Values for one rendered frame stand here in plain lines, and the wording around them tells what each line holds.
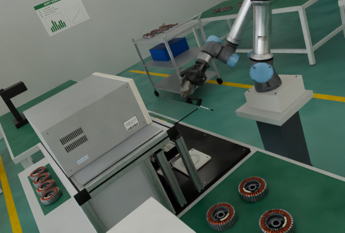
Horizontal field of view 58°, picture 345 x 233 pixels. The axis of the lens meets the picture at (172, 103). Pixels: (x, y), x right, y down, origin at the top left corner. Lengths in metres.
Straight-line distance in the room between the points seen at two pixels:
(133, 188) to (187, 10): 7.05
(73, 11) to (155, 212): 6.26
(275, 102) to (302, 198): 0.66
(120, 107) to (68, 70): 5.53
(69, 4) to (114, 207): 5.87
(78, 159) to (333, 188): 0.93
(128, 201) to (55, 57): 5.63
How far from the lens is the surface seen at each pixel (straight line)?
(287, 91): 1.81
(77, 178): 1.20
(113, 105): 1.22
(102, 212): 1.19
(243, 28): 1.73
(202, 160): 1.55
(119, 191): 1.18
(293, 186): 1.32
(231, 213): 1.23
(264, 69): 1.62
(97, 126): 1.21
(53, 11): 6.71
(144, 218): 0.71
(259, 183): 1.32
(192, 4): 8.15
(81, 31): 6.81
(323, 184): 1.32
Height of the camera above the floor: 1.65
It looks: 22 degrees down
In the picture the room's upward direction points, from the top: 23 degrees counter-clockwise
